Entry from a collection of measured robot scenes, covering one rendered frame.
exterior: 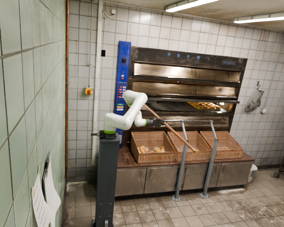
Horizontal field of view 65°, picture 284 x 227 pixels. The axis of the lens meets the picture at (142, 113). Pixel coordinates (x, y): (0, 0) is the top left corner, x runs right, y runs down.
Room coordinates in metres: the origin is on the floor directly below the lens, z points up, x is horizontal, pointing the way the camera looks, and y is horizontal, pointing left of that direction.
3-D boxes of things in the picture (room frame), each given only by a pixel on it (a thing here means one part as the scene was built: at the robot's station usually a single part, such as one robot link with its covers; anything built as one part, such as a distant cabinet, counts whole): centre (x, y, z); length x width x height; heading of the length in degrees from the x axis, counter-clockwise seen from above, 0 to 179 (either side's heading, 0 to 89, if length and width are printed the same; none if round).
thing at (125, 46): (3.99, 0.62, 1.07); 1.93 x 0.16 x 2.15; 18
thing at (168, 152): (3.00, -0.20, 0.72); 0.56 x 0.49 x 0.28; 109
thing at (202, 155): (3.18, -0.77, 0.72); 0.56 x 0.49 x 0.28; 108
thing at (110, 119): (2.08, 0.29, 1.36); 0.16 x 0.13 x 0.19; 69
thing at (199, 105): (4.02, -1.08, 1.21); 0.61 x 0.48 x 0.06; 18
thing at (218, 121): (3.42, -0.67, 1.02); 1.79 x 0.11 x 0.19; 108
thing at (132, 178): (3.12, -0.65, 0.29); 2.42 x 0.56 x 0.58; 108
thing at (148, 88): (3.42, -0.67, 1.54); 1.79 x 0.11 x 0.19; 108
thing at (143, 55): (3.45, -0.66, 1.99); 1.80 x 0.08 x 0.21; 108
